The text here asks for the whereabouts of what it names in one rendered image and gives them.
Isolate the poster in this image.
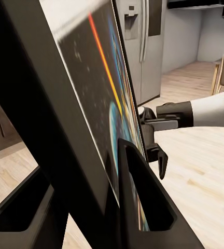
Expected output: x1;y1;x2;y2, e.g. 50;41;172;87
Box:
0;0;151;249

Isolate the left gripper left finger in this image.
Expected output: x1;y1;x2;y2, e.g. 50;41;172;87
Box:
0;166;69;249

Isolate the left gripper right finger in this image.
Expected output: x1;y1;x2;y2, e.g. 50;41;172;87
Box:
118;138;206;249

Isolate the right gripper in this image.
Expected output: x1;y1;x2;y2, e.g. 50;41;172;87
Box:
143;131;169;180

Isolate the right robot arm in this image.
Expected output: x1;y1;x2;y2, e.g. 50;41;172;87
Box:
138;92;224;180

